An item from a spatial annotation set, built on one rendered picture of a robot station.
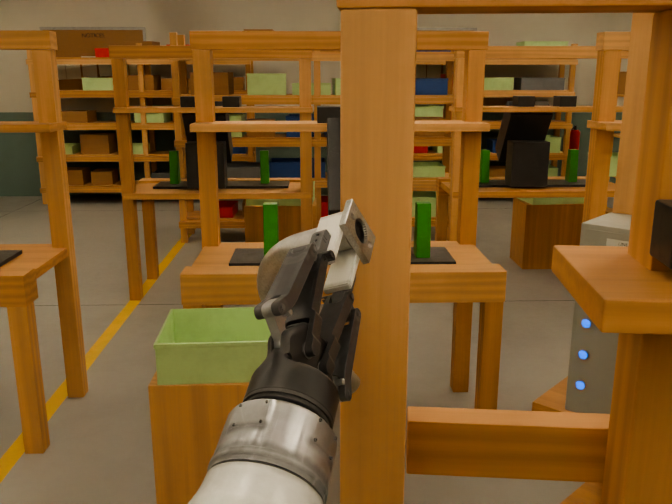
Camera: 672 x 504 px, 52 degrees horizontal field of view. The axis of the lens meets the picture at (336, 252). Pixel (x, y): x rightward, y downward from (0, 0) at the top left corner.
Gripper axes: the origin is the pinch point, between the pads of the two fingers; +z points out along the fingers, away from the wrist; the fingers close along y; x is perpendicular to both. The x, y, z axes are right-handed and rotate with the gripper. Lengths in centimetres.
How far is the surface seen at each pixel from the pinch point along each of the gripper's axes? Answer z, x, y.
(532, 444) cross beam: 10, -4, -51
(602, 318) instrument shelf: 5.3, -20.8, -21.8
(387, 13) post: 28.1, -6.1, 10.6
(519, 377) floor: 218, 78, -293
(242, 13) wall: 858, 458, -195
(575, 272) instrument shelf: 16.4, -17.6, -24.8
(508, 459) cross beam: 8, 0, -52
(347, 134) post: 20.8, 2.5, 1.2
